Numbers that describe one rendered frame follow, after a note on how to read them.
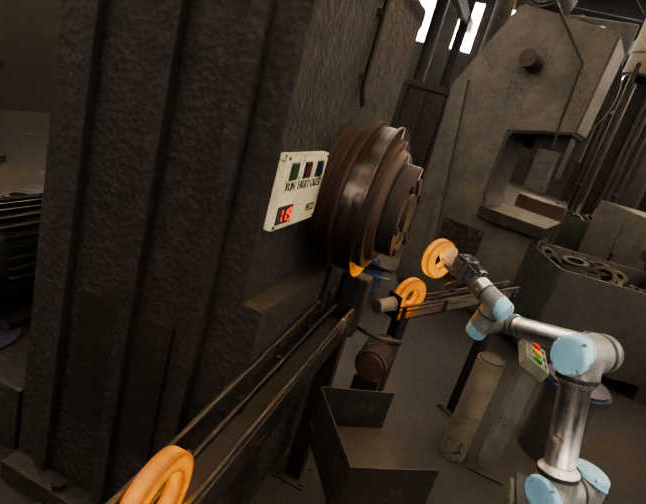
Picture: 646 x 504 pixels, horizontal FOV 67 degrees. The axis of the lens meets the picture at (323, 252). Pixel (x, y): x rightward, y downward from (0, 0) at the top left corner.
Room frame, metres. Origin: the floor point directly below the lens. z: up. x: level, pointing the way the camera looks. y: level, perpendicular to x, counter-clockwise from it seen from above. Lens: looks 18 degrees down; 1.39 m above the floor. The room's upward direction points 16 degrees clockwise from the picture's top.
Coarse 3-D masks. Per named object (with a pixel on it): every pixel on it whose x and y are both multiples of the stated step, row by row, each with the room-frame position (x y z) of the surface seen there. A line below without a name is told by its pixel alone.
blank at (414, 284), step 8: (408, 280) 1.87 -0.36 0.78; (416, 280) 1.88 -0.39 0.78; (400, 288) 1.85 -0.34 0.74; (408, 288) 1.86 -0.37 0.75; (416, 288) 1.89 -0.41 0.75; (424, 288) 1.92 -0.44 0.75; (416, 296) 1.91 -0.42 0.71; (424, 296) 1.93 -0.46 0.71; (408, 304) 1.88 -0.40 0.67; (408, 312) 1.89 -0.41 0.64
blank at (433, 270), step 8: (440, 240) 1.82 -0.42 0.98; (432, 248) 1.79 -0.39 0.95; (440, 248) 1.81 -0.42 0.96; (424, 256) 1.79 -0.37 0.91; (432, 256) 1.79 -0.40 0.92; (424, 264) 1.79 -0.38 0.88; (432, 264) 1.80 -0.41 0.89; (440, 264) 1.85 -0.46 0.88; (424, 272) 1.81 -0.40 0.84; (432, 272) 1.80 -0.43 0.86; (440, 272) 1.83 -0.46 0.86
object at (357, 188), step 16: (384, 128) 1.43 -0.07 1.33; (400, 128) 1.43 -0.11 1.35; (368, 144) 1.35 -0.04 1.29; (384, 144) 1.35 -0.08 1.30; (368, 160) 1.31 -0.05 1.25; (384, 160) 1.34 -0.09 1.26; (352, 176) 1.29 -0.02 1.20; (368, 176) 1.28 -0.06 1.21; (352, 192) 1.27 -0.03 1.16; (368, 192) 1.27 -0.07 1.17; (352, 208) 1.26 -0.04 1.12; (336, 224) 1.28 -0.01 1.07; (352, 224) 1.26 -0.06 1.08; (336, 240) 1.29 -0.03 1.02; (352, 240) 1.26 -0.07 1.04; (336, 256) 1.33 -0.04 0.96; (352, 256) 1.31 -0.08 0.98; (352, 272) 1.37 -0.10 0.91
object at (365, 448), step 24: (336, 408) 1.06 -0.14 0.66; (360, 408) 1.08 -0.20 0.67; (384, 408) 1.10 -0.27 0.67; (312, 432) 1.01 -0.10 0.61; (336, 432) 0.90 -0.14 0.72; (360, 432) 1.07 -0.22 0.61; (336, 456) 0.86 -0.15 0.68; (360, 456) 0.99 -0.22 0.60; (384, 456) 1.01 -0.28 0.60; (336, 480) 0.83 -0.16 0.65; (360, 480) 0.81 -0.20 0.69; (384, 480) 0.83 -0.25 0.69; (408, 480) 0.84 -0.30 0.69; (432, 480) 0.86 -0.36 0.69
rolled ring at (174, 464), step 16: (176, 448) 0.66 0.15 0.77; (160, 464) 0.61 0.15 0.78; (176, 464) 0.64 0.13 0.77; (192, 464) 0.70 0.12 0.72; (144, 480) 0.58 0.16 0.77; (160, 480) 0.60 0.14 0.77; (176, 480) 0.68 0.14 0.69; (128, 496) 0.56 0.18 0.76; (144, 496) 0.56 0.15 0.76; (160, 496) 0.67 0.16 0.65; (176, 496) 0.67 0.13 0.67
